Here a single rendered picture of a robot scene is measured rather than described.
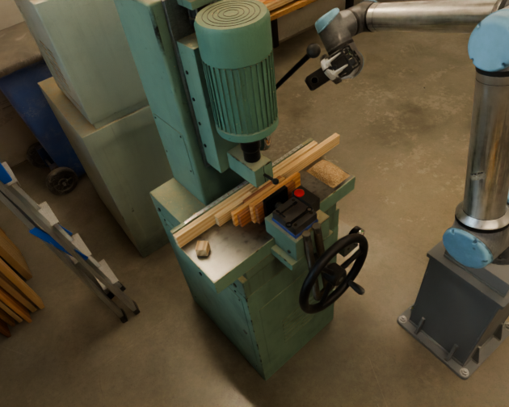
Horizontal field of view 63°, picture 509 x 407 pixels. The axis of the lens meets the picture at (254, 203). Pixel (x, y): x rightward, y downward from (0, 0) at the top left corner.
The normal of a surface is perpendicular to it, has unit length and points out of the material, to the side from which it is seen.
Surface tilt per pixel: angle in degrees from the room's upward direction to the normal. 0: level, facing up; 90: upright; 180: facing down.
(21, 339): 0
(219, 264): 0
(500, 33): 82
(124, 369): 0
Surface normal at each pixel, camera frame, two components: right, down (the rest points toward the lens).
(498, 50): -0.82, 0.37
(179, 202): -0.11, -0.68
